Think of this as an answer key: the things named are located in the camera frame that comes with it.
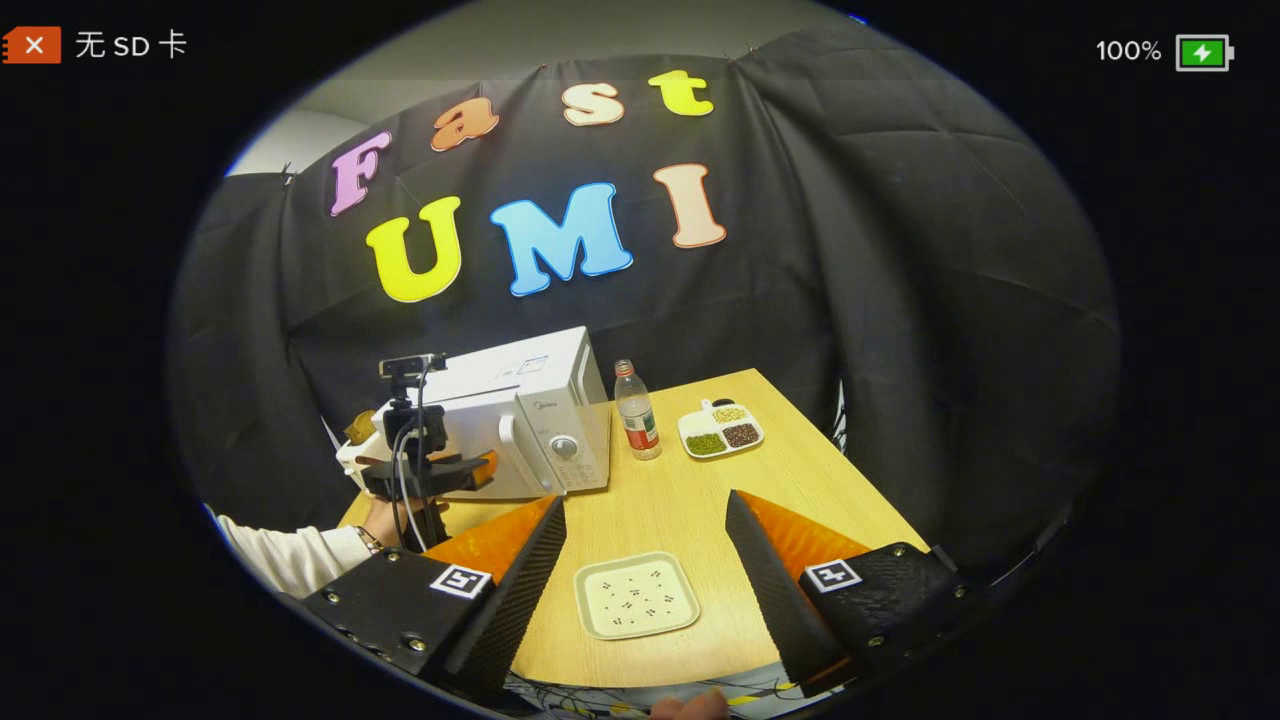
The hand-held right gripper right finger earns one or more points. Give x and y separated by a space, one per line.
775 600

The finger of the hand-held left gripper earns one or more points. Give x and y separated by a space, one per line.
485 470

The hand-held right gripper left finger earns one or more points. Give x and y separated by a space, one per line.
515 600

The white microwave oven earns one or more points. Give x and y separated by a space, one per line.
540 380

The brown plug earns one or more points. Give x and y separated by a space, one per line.
360 427

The cream square plate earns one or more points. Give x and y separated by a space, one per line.
600 612

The clear red label bottle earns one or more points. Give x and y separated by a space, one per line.
638 425

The divided white bean plate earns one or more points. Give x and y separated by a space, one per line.
700 425

